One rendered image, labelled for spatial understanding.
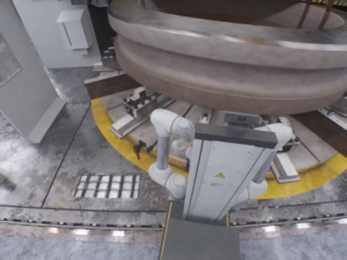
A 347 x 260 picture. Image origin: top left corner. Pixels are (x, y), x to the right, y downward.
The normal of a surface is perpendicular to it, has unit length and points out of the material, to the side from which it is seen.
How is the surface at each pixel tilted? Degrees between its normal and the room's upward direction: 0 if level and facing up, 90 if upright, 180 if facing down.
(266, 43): 45
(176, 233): 0
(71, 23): 90
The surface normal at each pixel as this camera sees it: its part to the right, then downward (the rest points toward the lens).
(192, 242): 0.00, -0.69
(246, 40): -0.15, 0.02
